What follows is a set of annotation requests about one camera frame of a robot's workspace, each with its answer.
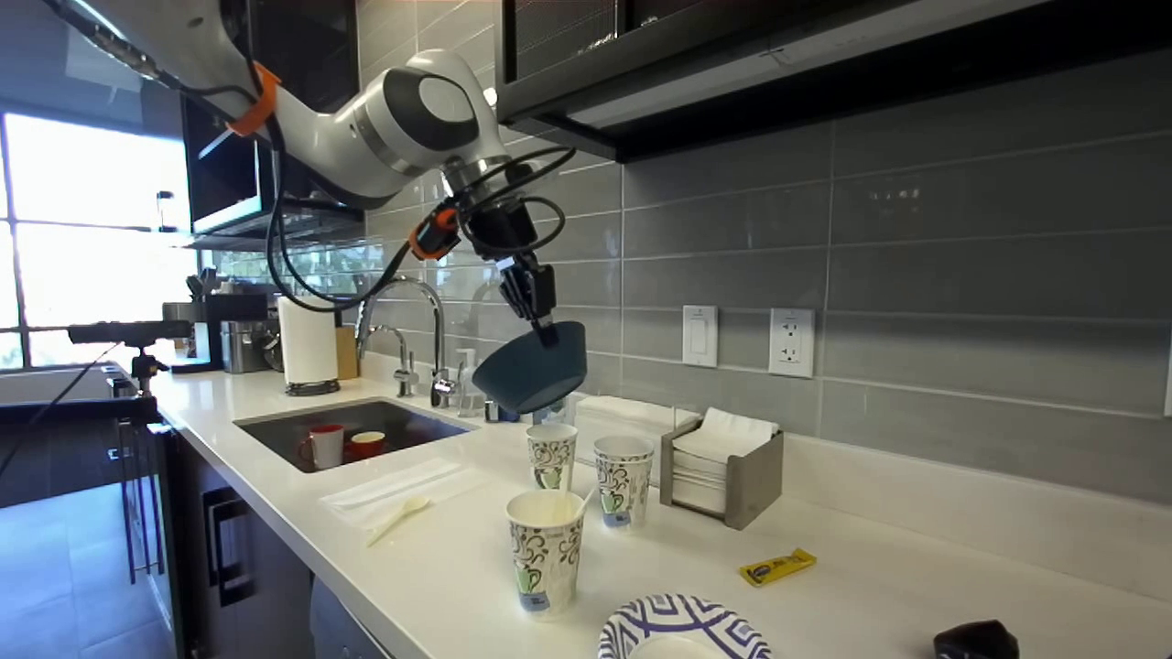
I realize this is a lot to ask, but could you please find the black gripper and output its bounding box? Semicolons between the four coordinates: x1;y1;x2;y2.
458;191;557;347

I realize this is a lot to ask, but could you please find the blue bowl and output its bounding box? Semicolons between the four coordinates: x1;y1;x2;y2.
474;321;586;414

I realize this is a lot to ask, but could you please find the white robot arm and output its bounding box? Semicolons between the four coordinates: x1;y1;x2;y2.
44;0;557;343

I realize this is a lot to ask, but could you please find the patterned paper cup left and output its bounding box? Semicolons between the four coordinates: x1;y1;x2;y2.
528;426;580;491

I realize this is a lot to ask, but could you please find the patterned paper cup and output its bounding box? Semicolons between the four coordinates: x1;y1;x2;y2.
528;426;580;491
506;491;586;612
595;436;653;527

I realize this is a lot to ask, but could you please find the patterned paper cup right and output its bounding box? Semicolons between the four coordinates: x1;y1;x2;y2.
595;436;653;527

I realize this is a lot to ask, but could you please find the patterned paper cup near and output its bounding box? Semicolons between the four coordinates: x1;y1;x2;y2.
506;491;586;612

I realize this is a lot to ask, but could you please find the chrome sink faucet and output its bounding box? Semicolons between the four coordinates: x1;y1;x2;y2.
357;276;458;411

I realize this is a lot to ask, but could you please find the napkin holder with napkins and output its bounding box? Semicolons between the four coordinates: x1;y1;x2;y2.
658;405;783;527

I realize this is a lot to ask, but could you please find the black upper cabinet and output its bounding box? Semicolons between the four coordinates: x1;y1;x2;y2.
500;0;1172;160

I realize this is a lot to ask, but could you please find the blue patterned paper plate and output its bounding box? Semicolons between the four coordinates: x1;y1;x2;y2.
598;595;772;659

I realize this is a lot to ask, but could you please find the yellow packet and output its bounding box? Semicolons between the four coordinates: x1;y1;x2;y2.
739;551;818;586

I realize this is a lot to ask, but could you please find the small black box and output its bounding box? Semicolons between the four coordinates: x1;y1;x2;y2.
934;619;1018;659

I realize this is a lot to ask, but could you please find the white wall switch plate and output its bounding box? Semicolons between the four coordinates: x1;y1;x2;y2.
683;304;719;366

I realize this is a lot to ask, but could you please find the white wall outlet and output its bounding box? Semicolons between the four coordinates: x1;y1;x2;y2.
769;307;818;376

